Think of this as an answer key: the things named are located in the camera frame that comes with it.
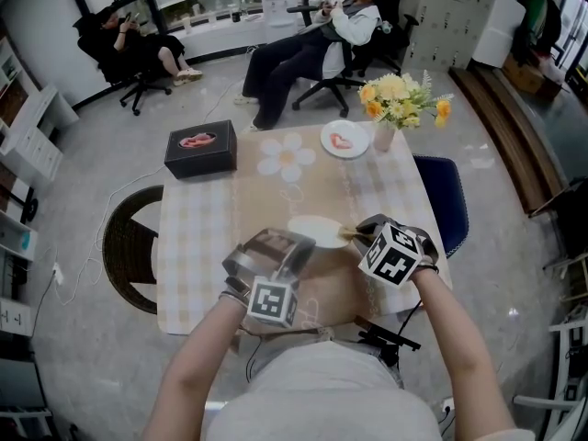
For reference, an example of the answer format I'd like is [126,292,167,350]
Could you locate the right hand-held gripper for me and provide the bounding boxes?
[356,213,440,289]

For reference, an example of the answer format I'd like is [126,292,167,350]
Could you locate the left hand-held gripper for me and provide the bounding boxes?
[221,227,318,329]

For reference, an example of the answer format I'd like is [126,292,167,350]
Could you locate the cream plate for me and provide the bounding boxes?
[288,215,353,251]

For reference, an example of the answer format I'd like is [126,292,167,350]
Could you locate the person's left forearm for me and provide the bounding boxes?
[140,294,253,441]

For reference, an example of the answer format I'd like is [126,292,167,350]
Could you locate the person's right forearm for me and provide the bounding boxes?
[410,267,516,441]

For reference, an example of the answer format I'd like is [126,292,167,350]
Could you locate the white plate with red stain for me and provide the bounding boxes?
[320,119,372,160]

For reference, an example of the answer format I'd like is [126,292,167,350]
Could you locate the blue chair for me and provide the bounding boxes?
[412,153,471,261]

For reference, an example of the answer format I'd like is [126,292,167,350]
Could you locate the checkered flower print tablecloth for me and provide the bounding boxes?
[155,123,454,336]

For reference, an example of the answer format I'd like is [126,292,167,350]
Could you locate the pink vase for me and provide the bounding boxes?
[372,121,397,153]

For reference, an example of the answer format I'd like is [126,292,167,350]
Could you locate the black clamp stand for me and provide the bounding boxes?
[353,317,423,367]

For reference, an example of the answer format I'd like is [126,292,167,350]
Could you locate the black tissue box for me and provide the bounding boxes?
[164,119,239,181]

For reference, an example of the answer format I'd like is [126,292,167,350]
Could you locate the yellow flower bouquet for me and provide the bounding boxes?
[357,70,456,130]

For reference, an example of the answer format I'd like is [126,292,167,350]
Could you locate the person's grey shirt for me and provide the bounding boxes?
[201,339,445,441]

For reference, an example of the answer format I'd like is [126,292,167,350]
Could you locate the brown wicker chair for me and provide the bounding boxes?
[101,184,165,316]

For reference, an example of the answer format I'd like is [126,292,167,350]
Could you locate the black office chair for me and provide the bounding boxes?
[286,0,420,119]
[75,32,174,118]

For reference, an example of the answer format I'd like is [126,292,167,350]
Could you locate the cardboard box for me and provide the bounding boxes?
[502,52,564,99]

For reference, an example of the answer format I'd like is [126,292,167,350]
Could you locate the grey metal lockers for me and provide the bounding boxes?
[403,0,503,71]

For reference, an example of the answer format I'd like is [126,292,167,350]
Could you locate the white board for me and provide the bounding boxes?
[471,0,527,69]

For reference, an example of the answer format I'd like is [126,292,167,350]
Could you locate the white water dispenser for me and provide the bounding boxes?
[259,0,298,29]

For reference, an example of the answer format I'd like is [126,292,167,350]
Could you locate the white shelf unit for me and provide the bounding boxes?
[0,34,80,184]

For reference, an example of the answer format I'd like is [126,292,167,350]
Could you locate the white cable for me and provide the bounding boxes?
[54,165,166,306]

